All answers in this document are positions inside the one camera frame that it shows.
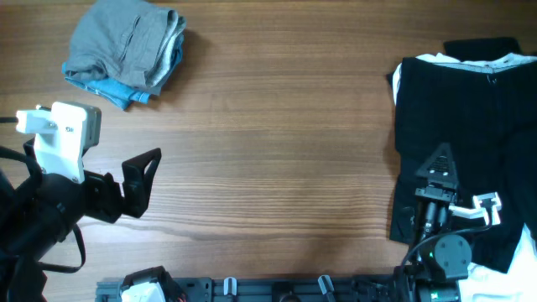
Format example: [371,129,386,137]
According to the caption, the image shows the grey khaki shorts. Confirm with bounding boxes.
[63,0,186,95]

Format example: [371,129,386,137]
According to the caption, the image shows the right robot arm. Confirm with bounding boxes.
[394,143,472,302]

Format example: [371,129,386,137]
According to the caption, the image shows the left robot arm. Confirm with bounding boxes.
[1,140,162,301]

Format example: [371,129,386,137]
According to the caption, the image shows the folded blue denim shorts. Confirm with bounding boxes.
[62,34,184,111]

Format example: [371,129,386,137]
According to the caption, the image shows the black shorts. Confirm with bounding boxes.
[386,56,537,274]

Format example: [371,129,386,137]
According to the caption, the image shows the white garment under pile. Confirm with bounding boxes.
[392,52,537,302]

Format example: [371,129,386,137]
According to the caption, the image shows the black garment at back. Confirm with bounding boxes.
[443,37,523,61]

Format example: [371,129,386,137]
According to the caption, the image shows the right white rail clip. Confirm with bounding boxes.
[317,274,334,296]

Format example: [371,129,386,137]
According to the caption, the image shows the white rail clip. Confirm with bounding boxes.
[223,277,237,296]
[317,274,334,296]

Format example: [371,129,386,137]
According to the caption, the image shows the left white rail clip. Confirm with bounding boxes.
[223,277,237,296]

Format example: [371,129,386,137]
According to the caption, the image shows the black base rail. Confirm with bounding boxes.
[95,274,420,302]

